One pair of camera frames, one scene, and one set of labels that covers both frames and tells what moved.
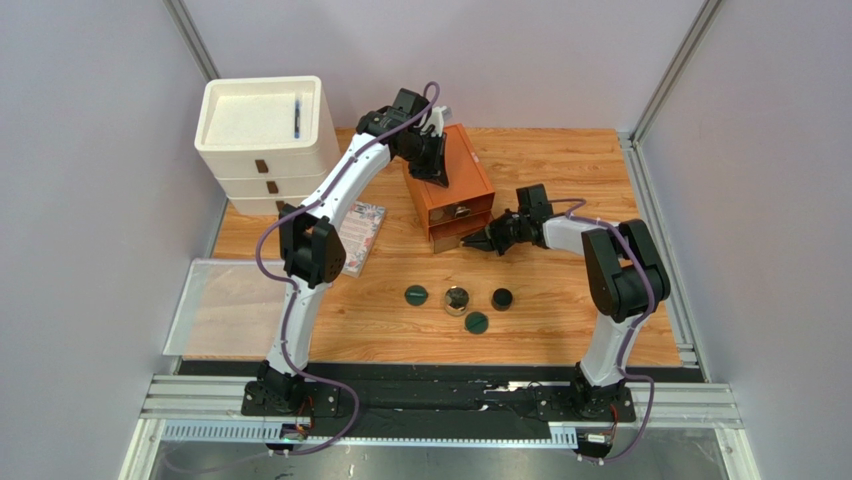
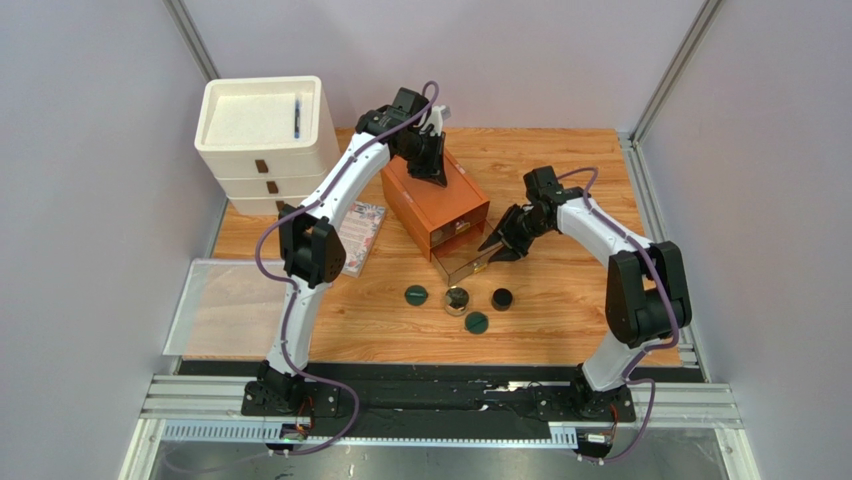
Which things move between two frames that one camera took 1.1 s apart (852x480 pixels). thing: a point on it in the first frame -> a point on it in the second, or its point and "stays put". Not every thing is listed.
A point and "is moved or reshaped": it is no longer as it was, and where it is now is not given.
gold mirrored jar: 456,301 stays put
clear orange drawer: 448,236 -> 459,256
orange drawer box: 469,194 is moved or reshaped
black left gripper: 436,171 stays put
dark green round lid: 415,295 stays put
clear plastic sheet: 229,309 stays put
